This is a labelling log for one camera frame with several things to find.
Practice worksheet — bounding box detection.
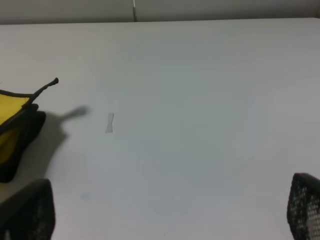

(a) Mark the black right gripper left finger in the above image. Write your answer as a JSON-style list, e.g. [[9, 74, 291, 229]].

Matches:
[[0, 179, 56, 240]]

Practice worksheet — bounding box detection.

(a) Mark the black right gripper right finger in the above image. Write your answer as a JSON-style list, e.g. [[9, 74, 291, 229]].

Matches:
[[286, 173, 320, 240]]

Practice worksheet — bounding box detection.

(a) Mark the yellow towel with black trim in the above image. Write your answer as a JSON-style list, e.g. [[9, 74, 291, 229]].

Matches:
[[0, 77, 59, 183]]

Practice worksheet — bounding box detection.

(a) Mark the white tape strip on table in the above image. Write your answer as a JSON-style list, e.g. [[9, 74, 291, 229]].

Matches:
[[105, 112, 114, 134]]

